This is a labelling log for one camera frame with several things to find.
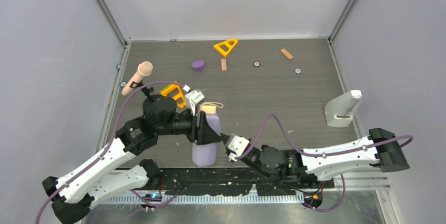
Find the yellow triangle frame block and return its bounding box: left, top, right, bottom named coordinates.
left=213, top=38, right=238, bottom=58

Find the small wooden block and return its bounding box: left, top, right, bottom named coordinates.
left=220, top=58, right=227, bottom=72
left=280, top=48, right=293, bottom=60

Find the white stand holder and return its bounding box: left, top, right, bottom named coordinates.
left=324, top=90, right=362, bottom=128

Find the white glasses case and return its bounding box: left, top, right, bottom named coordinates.
left=192, top=114, right=221, bottom=167

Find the pink toy microphone on stand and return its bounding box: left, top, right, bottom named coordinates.
left=121, top=61, right=154, bottom=96

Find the beige folding umbrella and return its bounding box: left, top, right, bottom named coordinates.
left=199, top=102, right=224, bottom=114

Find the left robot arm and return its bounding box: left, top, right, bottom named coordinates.
left=43, top=95, right=221, bottom=223

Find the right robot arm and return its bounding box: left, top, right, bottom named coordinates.
left=222, top=128, right=413, bottom=184

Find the purple heart-shaped box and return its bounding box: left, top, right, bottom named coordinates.
left=191, top=60, right=205, bottom=72

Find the orange green triangle block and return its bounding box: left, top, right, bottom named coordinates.
left=160, top=84, right=186, bottom=108

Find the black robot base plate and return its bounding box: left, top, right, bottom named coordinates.
left=139, top=167, right=334, bottom=196

